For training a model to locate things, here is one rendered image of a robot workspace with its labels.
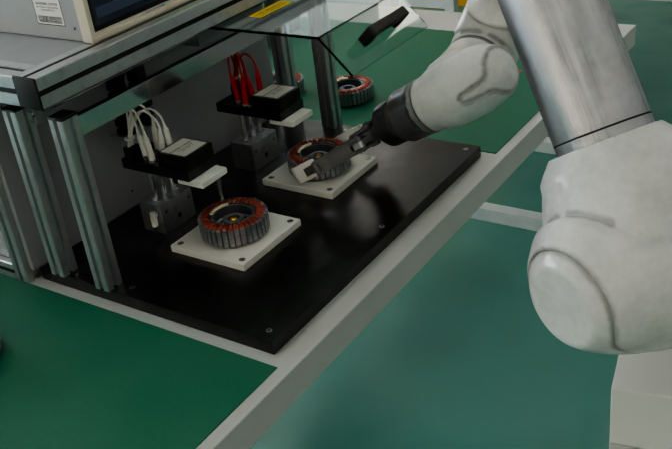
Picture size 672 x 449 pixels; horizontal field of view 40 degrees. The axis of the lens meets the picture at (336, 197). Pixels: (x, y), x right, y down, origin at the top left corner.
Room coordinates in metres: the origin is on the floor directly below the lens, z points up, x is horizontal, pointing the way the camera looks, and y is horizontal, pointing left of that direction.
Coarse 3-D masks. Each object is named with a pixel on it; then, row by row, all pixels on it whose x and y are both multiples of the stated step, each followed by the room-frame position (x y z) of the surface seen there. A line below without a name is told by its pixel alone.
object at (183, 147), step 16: (176, 144) 1.35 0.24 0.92; (192, 144) 1.34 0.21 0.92; (208, 144) 1.33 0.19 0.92; (128, 160) 1.36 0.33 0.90; (144, 160) 1.35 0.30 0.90; (160, 160) 1.32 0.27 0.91; (176, 160) 1.30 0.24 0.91; (192, 160) 1.30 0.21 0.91; (208, 160) 1.33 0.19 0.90; (160, 176) 1.37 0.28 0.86; (176, 176) 1.30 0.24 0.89; (192, 176) 1.29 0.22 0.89; (208, 176) 1.30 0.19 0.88
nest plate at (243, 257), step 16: (272, 224) 1.30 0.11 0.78; (288, 224) 1.29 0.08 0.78; (192, 240) 1.28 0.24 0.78; (256, 240) 1.25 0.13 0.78; (272, 240) 1.25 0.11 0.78; (192, 256) 1.25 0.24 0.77; (208, 256) 1.22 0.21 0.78; (224, 256) 1.22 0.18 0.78; (240, 256) 1.21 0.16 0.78; (256, 256) 1.21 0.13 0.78
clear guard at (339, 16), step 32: (288, 0) 1.58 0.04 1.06; (320, 0) 1.55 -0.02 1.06; (352, 0) 1.52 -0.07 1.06; (384, 0) 1.50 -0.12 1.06; (256, 32) 1.42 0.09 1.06; (288, 32) 1.39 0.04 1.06; (320, 32) 1.37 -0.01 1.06; (352, 32) 1.40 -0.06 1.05; (384, 32) 1.44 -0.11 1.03; (416, 32) 1.48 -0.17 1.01; (352, 64) 1.34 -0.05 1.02
